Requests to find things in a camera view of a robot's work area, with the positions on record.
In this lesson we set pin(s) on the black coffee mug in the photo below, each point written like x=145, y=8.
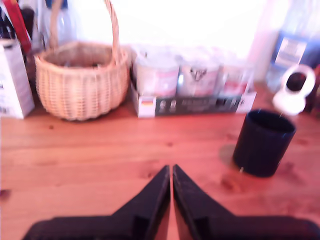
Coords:
x=262, y=147

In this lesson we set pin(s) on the printed cardboard can tray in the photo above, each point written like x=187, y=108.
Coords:
x=195, y=106

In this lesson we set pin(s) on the white labelled tin can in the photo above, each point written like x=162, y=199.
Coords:
x=157, y=77

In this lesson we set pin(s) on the tin can with heart logo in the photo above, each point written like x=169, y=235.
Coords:
x=198, y=77

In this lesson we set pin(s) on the tin can with red label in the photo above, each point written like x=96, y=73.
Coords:
x=235, y=80

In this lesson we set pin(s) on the white printed carton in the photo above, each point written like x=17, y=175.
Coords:
x=15, y=82

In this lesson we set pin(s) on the large clear water bottle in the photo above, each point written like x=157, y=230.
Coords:
x=292, y=47

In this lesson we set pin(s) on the small clear bottle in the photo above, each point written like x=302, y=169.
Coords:
x=65, y=27

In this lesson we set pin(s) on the red flat stick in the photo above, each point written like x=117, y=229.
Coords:
x=21, y=32

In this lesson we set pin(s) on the bundle of black pens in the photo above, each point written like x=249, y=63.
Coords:
x=6, y=25

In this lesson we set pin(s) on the small white round camera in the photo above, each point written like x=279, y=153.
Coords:
x=290, y=100

